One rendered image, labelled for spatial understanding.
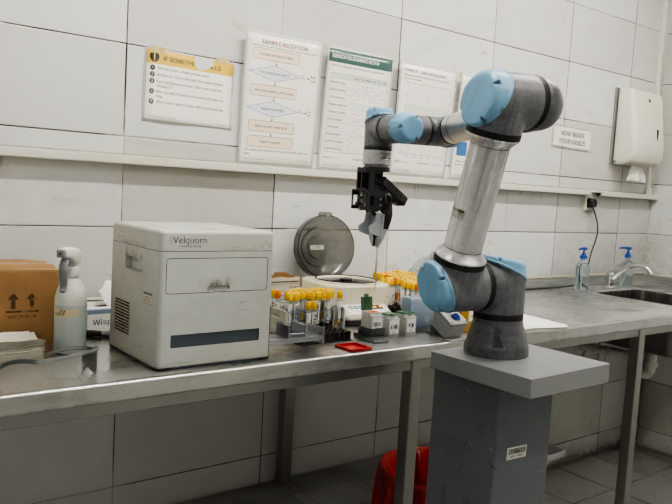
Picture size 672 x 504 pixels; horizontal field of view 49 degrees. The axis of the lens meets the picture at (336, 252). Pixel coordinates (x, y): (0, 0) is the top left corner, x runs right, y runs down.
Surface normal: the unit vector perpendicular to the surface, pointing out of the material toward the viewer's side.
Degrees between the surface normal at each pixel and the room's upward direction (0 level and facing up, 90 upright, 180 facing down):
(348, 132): 93
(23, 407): 91
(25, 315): 90
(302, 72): 95
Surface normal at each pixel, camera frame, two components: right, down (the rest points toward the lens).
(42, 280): 0.54, 0.08
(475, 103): -0.85, -0.11
